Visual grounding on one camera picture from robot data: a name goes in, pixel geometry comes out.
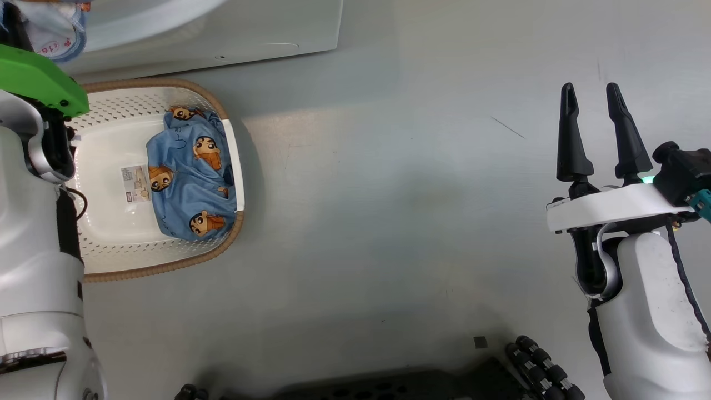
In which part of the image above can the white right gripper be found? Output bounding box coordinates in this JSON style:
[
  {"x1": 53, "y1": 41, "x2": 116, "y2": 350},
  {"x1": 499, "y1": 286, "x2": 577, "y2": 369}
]
[{"x1": 546, "y1": 83, "x2": 695, "y2": 234}]

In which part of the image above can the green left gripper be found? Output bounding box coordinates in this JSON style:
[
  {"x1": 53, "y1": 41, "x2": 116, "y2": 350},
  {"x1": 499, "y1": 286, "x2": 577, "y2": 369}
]
[{"x1": 0, "y1": 43, "x2": 89, "y2": 118}]

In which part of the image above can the blue cartoon print garment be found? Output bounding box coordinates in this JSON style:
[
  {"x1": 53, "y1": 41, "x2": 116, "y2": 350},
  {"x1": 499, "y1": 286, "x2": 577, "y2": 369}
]
[
  {"x1": 146, "y1": 106, "x2": 238, "y2": 242},
  {"x1": 22, "y1": 0, "x2": 88, "y2": 63}
]

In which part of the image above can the basket barcode label sticker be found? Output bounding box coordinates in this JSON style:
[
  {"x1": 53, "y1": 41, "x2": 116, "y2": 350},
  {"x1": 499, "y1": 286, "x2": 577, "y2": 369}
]
[{"x1": 121, "y1": 165, "x2": 152, "y2": 203}]

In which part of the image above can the white perforated laundry basket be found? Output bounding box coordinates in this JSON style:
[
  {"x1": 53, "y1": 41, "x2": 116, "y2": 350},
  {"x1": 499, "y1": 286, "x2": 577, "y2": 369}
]
[{"x1": 66, "y1": 78, "x2": 246, "y2": 283}]

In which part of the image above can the white front-load washing machine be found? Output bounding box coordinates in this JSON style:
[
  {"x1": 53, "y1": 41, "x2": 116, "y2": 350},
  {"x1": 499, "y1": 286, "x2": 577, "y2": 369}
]
[{"x1": 56, "y1": 0, "x2": 344, "y2": 78}]

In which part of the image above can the black ribbed base wheel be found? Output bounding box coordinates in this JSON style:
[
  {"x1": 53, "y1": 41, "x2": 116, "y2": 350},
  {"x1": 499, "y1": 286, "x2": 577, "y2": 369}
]
[
  {"x1": 175, "y1": 383, "x2": 211, "y2": 400},
  {"x1": 504, "y1": 335, "x2": 587, "y2": 400}
]

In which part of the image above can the teal connector right camera cable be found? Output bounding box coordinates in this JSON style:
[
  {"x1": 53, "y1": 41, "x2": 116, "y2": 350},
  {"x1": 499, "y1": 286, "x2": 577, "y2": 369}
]
[{"x1": 665, "y1": 189, "x2": 711, "y2": 345}]

